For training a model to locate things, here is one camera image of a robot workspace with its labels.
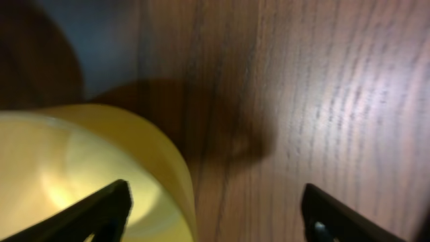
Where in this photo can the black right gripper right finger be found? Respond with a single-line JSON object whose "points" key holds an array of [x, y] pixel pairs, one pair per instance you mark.
{"points": [[327, 219]]}

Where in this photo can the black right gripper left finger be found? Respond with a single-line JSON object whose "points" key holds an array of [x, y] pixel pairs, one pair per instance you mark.
{"points": [[102, 215]]}

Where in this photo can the yellow bowl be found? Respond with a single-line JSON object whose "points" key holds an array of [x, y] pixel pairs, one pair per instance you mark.
{"points": [[54, 157]]}

